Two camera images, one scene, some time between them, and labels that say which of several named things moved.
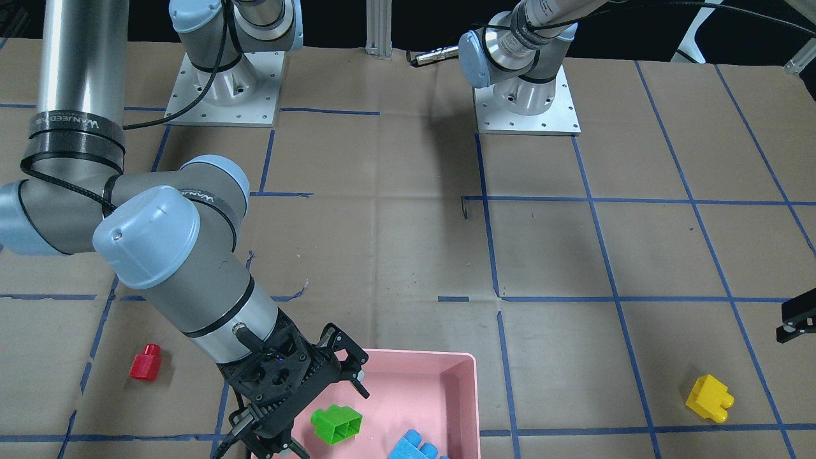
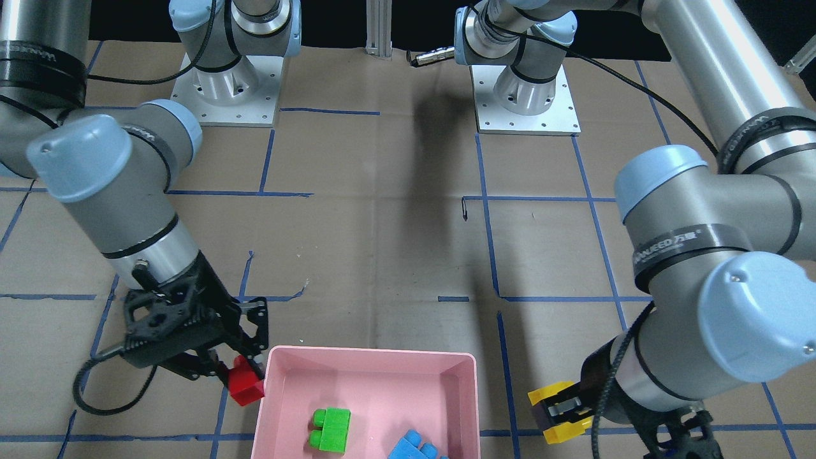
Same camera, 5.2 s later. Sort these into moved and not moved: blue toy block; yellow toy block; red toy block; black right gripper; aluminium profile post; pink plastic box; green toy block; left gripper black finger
Moved: left gripper black finger; yellow toy block; green toy block; black right gripper; red toy block
Not moved: aluminium profile post; pink plastic box; blue toy block
